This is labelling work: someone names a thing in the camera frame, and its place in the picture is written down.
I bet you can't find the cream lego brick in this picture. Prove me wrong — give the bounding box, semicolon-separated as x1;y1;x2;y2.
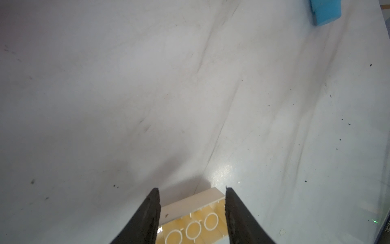
156;188;229;244

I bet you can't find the blue cylindrical stick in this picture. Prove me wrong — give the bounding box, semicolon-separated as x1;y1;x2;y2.
310;0;342;26

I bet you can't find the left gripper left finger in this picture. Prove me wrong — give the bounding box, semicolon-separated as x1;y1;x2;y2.
111;188;161;244

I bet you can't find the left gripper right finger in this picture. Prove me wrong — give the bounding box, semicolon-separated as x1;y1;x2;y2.
225;187;275;244

